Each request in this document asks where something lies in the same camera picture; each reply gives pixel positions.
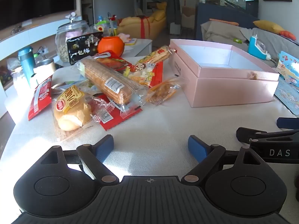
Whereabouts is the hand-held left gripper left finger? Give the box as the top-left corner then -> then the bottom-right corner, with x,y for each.
37,135 -> 119,185

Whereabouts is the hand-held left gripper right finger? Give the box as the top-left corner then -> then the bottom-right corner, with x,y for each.
183,135 -> 263,185

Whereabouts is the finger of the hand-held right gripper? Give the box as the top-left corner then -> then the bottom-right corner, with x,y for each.
277,118 -> 299,130
236,127 -> 299,143

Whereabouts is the pink cardboard box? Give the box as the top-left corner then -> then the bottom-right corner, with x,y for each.
169,39 -> 280,108

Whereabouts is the orange cracker packet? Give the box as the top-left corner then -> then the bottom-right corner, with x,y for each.
144,77 -> 185,106

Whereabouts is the red snack packet white label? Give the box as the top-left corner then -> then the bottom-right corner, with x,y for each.
28,75 -> 53,121

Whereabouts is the cartoon print snack packet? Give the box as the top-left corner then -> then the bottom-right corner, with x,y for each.
123,61 -> 164,88

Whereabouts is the blue cartoon printed sheet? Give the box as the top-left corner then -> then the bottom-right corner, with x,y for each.
274,79 -> 299,115

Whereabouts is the red serrated snack packet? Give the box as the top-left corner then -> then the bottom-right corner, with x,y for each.
93,94 -> 143,131

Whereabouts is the small clear snack packet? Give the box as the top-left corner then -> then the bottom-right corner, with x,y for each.
88,96 -> 115,124

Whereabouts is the round bun packet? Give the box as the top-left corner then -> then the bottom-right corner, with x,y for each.
51,85 -> 94,137

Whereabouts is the long bread packet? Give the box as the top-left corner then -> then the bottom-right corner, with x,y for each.
77,57 -> 146,113

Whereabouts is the blue plastic toy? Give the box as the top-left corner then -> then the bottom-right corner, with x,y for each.
248,35 -> 272,61

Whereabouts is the red meat snack packet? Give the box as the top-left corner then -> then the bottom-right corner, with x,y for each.
93,52 -> 132,72

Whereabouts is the short orange carrot pillow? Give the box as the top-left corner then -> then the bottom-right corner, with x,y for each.
279,30 -> 297,41

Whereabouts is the yellow cushion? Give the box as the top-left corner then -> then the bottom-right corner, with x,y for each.
253,20 -> 285,34

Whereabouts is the metal cup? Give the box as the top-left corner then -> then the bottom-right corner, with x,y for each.
33,58 -> 57,75

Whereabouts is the orange pumpkin bucket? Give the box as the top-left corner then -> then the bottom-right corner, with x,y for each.
97,37 -> 125,57

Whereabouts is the long biscuit packet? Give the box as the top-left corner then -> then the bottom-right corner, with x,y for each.
135,46 -> 178,65

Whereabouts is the black snack bag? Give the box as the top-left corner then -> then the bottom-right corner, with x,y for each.
66,32 -> 104,65

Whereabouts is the grey covered sofa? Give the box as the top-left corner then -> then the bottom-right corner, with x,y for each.
201,20 -> 299,69

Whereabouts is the white coffee table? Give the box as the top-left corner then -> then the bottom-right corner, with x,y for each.
122,38 -> 154,57

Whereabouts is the plastic wrapped jar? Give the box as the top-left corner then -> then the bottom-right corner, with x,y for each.
11,67 -> 31,95

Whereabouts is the pink plush toy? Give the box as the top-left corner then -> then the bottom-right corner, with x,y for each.
116,33 -> 131,43

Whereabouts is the long orange carrot pillow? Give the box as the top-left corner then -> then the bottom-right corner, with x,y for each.
209,18 -> 240,26

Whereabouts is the teal thermos bottle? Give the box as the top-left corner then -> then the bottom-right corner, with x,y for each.
18,47 -> 36,86

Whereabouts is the large glass jar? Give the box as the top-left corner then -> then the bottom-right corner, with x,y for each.
55,20 -> 90,63

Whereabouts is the colourful toy set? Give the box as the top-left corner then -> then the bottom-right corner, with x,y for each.
94,12 -> 118,37

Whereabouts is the dark blue partition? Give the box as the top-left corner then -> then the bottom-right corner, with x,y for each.
196,2 -> 260,41

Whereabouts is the yellow sofa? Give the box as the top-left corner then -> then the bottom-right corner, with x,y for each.
116,9 -> 168,39

